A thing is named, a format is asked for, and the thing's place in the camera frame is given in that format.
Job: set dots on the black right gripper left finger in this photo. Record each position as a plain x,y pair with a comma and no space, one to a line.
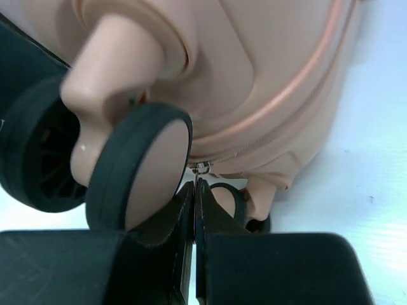
148,265

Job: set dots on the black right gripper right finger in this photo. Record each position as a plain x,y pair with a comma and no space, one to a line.
235,266

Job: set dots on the metal suitcase zipper pull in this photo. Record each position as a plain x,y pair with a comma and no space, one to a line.
200,168

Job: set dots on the pink hard-shell suitcase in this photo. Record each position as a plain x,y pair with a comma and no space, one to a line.
106,103

